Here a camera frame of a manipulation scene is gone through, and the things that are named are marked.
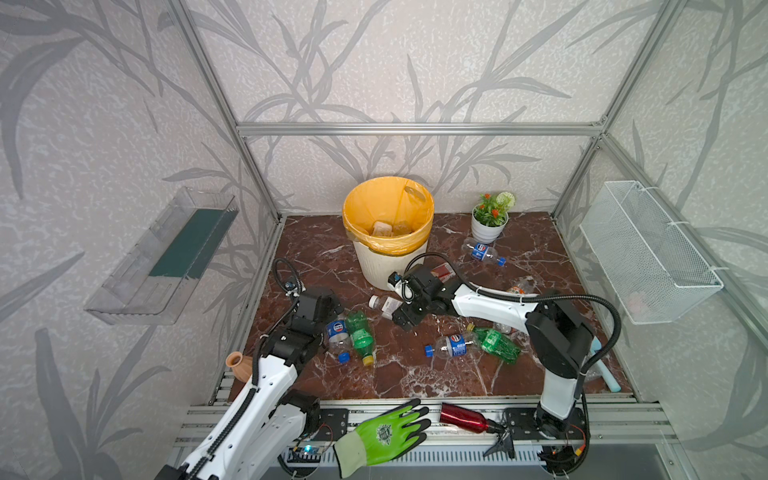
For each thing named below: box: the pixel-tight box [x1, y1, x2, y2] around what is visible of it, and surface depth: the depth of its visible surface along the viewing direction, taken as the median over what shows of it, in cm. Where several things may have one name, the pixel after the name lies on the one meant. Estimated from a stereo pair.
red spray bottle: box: [439, 402, 488, 434], surface depth 73 cm
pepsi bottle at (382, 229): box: [372, 221, 393, 237], surface depth 101 cm
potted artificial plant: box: [471, 192, 516, 244], surface depth 106 cm
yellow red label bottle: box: [430, 262, 456, 283], surface depth 99 cm
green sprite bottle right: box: [466, 323, 521, 364], surface depth 86 cm
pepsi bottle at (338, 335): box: [325, 316, 352, 364], surface depth 87 cm
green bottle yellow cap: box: [346, 310, 375, 366], surface depth 86 cm
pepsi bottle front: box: [424, 334, 475, 358], surface depth 85 cm
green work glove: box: [333, 398, 431, 478], surface depth 72 cm
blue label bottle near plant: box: [462, 238, 507, 267], surface depth 107 cm
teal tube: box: [591, 336, 622, 393], surface depth 81 cm
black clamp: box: [483, 430, 516, 460], surface depth 72 cm
